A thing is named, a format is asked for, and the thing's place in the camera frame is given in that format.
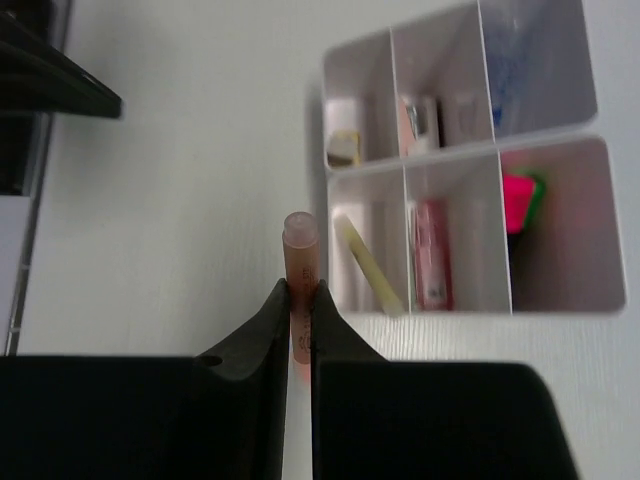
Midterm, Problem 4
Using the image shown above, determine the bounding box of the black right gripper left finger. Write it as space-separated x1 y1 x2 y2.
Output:
1 281 289 479

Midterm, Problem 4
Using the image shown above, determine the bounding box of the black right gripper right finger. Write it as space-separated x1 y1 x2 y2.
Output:
311 284 578 479

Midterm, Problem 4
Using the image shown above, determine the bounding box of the yellow slim highlighter pen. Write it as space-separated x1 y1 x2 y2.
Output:
334 215 404 317

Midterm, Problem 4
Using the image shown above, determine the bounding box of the orange slim highlighter pen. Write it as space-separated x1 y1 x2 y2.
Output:
282 211 319 382

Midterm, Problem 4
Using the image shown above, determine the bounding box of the pink black highlighter marker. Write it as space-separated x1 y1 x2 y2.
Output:
502 173 536 234

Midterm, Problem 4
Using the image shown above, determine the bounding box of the green black highlighter marker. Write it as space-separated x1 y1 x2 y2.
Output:
522 171 547 230

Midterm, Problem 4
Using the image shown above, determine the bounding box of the grey white eraser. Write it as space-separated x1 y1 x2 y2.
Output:
324 98 363 140

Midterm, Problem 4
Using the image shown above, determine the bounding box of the yellow beige eraser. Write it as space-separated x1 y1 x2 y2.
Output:
326 130 361 168

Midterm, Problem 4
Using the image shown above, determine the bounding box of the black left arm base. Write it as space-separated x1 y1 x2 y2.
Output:
1 1 122 196

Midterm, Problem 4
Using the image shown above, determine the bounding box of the white right organizer container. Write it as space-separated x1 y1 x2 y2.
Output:
328 137 626 314

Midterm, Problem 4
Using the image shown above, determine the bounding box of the white organizer container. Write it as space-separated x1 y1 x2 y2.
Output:
322 1 598 170
328 137 626 314

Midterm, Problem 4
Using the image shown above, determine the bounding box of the white left organizer container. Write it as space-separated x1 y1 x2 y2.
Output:
322 1 598 170

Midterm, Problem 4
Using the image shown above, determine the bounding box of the clear blue glue tube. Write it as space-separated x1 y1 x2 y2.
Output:
481 1 549 136

